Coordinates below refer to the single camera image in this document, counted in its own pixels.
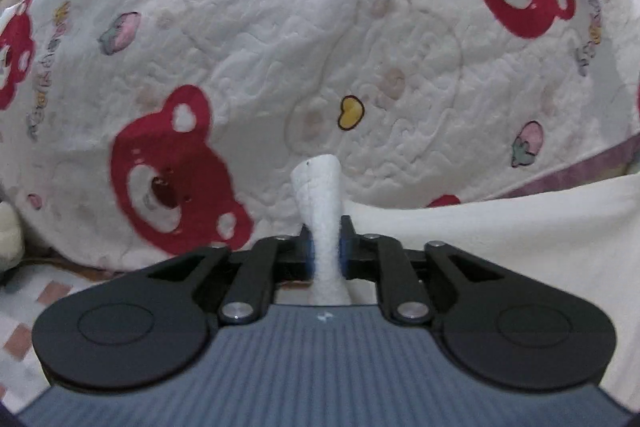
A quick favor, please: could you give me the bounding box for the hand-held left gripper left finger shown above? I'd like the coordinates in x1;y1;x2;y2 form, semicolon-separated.
147;224;315;325

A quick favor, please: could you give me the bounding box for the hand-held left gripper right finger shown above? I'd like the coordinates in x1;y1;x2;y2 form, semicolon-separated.
339;216;506;325

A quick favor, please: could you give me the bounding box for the cream white sweater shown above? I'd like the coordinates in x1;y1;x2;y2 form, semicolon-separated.
290;154;640;408

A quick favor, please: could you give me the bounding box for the red bear print quilt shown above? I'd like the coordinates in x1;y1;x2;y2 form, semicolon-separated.
0;0;640;278

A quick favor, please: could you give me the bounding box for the checked bed mat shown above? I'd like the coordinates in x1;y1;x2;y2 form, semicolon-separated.
0;257;126;408

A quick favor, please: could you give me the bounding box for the grey plush bunny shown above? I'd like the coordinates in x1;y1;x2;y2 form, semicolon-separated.
0;202;26;278

